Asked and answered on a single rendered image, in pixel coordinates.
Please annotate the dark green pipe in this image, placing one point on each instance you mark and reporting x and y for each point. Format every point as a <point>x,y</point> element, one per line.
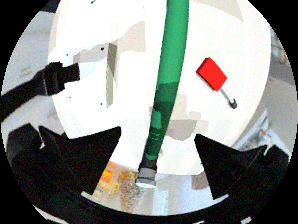
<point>169,72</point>

